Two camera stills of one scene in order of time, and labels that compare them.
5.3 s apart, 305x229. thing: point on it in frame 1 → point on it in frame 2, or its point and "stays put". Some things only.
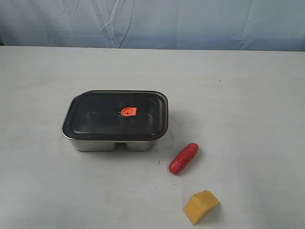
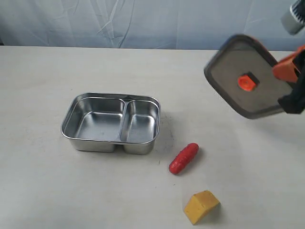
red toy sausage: (187, 155) stays put
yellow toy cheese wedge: (200, 205) stays put
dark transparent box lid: (117, 115) → (240, 74)
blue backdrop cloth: (257, 25) stays put
